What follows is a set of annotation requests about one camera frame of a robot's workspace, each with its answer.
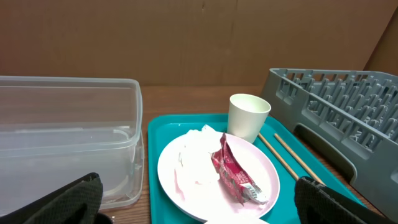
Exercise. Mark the white paper cup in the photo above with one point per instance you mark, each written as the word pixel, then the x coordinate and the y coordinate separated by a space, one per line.
pixel 246 116

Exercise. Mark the teal plastic tray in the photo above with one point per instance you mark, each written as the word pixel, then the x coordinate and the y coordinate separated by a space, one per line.
pixel 164 129

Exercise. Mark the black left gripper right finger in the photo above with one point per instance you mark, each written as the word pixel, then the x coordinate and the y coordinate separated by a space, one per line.
pixel 317 203

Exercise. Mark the clear plastic waste bin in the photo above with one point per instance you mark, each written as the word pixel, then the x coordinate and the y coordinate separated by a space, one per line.
pixel 55 130

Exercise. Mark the white tissue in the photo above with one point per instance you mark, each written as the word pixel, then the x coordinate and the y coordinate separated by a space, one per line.
pixel 194 167

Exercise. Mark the red snack wrapper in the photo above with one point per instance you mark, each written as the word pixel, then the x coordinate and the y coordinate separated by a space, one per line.
pixel 238 182

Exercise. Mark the pink round plate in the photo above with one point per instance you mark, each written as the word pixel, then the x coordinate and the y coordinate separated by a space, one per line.
pixel 214 200

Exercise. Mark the wooden chopstick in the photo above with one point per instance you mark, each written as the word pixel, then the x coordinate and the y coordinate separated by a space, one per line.
pixel 298 159
pixel 279 158

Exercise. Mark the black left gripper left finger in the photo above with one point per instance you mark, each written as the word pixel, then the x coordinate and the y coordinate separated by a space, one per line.
pixel 77 202

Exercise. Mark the grey dishwasher rack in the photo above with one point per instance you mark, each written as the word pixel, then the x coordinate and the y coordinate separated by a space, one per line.
pixel 352 112

